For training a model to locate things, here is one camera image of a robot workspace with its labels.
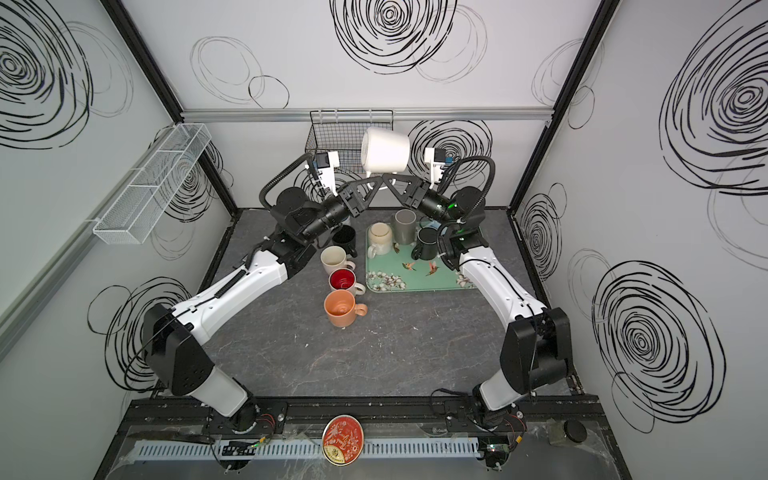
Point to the beige mug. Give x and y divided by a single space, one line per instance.
380 240

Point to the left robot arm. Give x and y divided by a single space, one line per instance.
173 337

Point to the black wire basket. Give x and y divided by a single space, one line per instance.
343 131

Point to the cream white mug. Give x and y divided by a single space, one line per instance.
344 279

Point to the white wire shelf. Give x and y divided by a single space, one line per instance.
132 216

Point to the black mug white interior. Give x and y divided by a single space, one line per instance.
426 247

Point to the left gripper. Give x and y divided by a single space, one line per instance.
350 198

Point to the orange peach mug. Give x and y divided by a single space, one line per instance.
342 308

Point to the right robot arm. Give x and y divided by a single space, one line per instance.
537 347

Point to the white speckled mug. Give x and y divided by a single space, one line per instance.
384 151

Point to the green floral tray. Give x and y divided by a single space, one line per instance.
396 272

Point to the grey mug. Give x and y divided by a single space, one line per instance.
404 227

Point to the white slotted cable duct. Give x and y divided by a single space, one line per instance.
304 449

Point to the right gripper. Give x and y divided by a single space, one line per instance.
414 195

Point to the black lid jar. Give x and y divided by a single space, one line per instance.
566 433

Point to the black and white mug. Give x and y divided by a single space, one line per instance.
345 237

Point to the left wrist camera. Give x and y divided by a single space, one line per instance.
324 166

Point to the pink mug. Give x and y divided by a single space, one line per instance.
334 258

